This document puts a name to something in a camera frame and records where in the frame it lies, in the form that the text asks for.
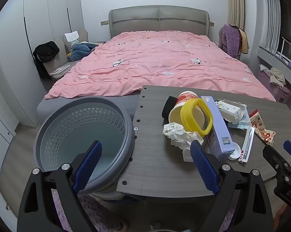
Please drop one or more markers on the yellow towel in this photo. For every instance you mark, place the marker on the yellow towel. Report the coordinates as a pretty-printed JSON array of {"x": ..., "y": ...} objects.
[{"x": 243, "y": 41}]

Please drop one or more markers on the person's right forearm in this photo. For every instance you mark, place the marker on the person's right forearm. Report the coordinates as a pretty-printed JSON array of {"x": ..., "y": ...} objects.
[{"x": 281, "y": 214}]

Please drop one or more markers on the pink storage box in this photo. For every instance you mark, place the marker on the pink storage box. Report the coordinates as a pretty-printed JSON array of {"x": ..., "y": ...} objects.
[{"x": 280, "y": 93}]

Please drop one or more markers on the purple fuzzy cloth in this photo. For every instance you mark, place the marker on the purple fuzzy cloth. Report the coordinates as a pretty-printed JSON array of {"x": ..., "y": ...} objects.
[{"x": 230, "y": 41}]

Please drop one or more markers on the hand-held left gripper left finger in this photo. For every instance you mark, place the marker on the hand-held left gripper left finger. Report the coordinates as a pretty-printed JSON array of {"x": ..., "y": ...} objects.
[{"x": 87, "y": 168}]

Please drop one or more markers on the grey window ledge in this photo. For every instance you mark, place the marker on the grey window ledge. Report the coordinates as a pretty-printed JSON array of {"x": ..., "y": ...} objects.
[{"x": 268, "y": 55}]

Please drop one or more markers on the white wardrobe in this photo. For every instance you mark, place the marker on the white wardrobe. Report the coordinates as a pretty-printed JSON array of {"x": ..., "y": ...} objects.
[{"x": 46, "y": 17}]

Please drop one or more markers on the white milk carton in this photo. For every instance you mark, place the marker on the white milk carton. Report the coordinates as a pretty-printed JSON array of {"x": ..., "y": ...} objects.
[{"x": 232, "y": 112}]

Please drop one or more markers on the grey bed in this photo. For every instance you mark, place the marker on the grey bed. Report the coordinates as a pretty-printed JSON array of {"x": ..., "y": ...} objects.
[{"x": 157, "y": 19}]

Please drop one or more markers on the grey perforated plastic basket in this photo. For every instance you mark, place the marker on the grey perforated plastic basket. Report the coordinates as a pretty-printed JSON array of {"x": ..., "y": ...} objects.
[{"x": 63, "y": 125}]

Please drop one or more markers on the red and white paper cup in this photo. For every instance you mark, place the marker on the red and white paper cup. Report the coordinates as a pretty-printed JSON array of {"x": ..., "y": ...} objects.
[{"x": 185, "y": 98}]

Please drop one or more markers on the red patterned snack wrapper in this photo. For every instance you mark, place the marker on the red patterned snack wrapper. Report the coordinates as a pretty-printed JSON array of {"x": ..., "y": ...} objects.
[{"x": 258, "y": 125}]

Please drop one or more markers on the purple cardboard box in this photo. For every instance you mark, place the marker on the purple cardboard box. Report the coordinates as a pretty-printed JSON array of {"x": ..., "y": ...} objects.
[{"x": 217, "y": 130}]

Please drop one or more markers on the white sheer curtain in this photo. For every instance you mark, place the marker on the white sheer curtain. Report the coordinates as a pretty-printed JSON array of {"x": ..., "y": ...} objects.
[{"x": 268, "y": 12}]

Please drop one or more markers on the white folded cloth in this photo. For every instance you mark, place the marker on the white folded cloth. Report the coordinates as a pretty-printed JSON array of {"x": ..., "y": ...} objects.
[{"x": 71, "y": 36}]

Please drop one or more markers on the purple fuzzy rug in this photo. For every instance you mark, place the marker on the purple fuzzy rug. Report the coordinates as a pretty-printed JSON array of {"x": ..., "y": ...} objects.
[{"x": 99, "y": 212}]

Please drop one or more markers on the beige crumpled cloth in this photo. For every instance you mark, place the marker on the beige crumpled cloth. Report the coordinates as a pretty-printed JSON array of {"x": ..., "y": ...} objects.
[{"x": 277, "y": 77}]

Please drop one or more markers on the blue clothes pile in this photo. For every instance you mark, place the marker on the blue clothes pile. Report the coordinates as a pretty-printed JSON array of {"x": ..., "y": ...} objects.
[{"x": 80, "y": 50}]

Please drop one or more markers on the pink printed blanket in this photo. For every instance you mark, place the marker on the pink printed blanket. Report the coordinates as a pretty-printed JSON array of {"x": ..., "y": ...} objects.
[{"x": 160, "y": 60}]

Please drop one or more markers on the white paper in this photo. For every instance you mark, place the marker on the white paper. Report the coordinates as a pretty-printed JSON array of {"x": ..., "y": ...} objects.
[{"x": 176, "y": 133}]

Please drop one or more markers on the beige curtain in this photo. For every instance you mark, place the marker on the beige curtain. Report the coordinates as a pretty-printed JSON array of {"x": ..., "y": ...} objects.
[{"x": 236, "y": 2}]

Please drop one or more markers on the black bag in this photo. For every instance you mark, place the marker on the black bag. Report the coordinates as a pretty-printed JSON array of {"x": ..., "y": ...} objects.
[{"x": 46, "y": 50}]

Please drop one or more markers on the white round plastic lid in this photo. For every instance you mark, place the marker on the white round plastic lid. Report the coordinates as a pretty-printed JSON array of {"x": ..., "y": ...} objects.
[{"x": 235, "y": 150}]

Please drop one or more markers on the beige chair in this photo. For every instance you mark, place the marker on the beige chair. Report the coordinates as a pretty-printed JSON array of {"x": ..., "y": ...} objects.
[{"x": 61, "y": 55}]

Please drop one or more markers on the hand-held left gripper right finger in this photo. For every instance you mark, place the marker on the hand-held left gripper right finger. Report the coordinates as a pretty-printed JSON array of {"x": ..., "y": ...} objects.
[{"x": 204, "y": 170}]

